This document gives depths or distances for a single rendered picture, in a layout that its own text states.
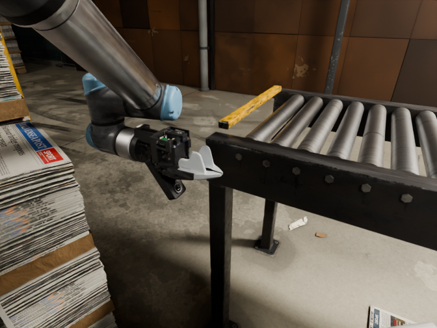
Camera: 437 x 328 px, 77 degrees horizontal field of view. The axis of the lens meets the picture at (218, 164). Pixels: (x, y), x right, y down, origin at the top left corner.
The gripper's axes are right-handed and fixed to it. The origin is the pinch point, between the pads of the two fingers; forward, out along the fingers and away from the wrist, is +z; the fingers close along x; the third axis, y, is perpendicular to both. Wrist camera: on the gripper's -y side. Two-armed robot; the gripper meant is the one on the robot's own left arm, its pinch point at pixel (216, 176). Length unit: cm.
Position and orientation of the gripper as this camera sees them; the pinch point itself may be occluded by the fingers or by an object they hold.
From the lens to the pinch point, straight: 56.9
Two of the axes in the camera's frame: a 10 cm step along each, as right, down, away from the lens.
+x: 4.8, -4.3, 7.6
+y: 0.0, -8.7, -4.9
